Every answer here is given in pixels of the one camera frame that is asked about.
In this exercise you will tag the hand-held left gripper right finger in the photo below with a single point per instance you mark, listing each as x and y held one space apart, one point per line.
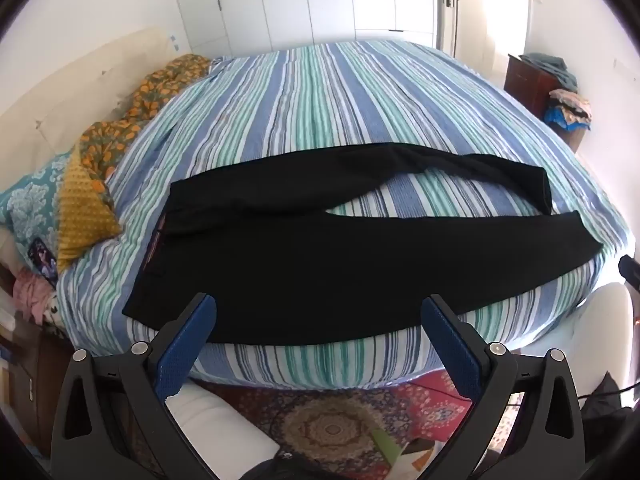
450 355

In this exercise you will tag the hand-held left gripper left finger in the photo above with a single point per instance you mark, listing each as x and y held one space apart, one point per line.
182 355

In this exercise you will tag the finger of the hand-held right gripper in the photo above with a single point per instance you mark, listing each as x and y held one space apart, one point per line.
631 271

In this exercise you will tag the black pants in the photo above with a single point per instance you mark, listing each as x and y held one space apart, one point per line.
300 260

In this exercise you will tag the white cushion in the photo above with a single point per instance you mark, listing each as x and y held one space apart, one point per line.
595 320

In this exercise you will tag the white seat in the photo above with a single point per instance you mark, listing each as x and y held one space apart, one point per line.
215 425

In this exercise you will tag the green white papers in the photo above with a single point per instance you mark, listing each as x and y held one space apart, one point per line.
400 455

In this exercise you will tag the dark cloth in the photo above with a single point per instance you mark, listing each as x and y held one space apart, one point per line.
607 410

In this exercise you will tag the red patterned rug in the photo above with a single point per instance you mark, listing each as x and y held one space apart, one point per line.
320 425

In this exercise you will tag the wooden nightstand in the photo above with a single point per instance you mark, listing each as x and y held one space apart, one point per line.
30 375

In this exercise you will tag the pink cloth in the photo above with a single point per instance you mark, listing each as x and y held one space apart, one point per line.
32 295

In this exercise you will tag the dark printed pouch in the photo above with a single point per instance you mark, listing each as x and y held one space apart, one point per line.
42 259

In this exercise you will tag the pile of mixed clothes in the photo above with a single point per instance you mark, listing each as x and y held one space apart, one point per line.
570 110

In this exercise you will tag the yellow dotted pillow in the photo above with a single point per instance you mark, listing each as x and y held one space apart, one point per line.
85 210

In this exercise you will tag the teal floral pillow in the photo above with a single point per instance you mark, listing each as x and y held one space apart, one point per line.
30 200

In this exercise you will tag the dark wooden cabinet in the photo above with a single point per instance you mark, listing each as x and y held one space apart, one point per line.
525 80

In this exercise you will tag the orange floral blanket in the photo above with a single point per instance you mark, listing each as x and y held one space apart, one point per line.
150 95

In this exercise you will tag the striped bed sheet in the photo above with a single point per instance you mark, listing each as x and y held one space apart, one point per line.
325 100

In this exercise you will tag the beige padded headboard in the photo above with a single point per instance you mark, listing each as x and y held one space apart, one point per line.
65 90

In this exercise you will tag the white door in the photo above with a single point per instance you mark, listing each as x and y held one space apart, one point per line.
447 30

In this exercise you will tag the white wardrobe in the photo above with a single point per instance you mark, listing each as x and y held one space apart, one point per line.
280 0

